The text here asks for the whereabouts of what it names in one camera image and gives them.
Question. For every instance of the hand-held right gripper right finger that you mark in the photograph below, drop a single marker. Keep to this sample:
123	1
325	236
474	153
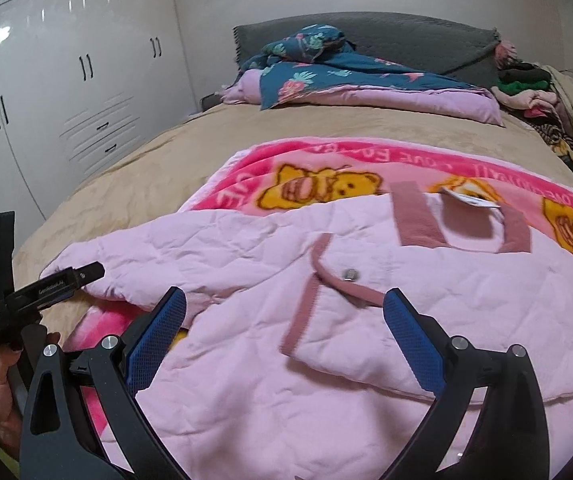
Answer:
411	332

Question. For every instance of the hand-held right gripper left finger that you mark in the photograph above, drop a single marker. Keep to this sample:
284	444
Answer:
159	332

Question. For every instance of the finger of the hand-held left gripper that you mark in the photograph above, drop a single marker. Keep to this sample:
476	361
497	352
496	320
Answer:
4	250
91	271

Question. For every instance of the pink quilted jacket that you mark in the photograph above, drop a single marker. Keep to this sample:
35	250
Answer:
276	270

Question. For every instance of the pile of assorted clothes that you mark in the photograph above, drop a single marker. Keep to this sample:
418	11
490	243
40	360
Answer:
561	100

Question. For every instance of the white glossy wardrobe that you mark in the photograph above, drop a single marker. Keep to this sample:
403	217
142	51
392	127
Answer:
66	85

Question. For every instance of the pink bear printed blanket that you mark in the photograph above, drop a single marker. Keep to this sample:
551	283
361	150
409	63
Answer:
326	160

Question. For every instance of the blue floral quilt pink lining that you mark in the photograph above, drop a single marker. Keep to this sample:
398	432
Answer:
366	85

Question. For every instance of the grey headboard cushion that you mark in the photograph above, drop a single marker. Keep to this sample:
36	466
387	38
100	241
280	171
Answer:
416	35

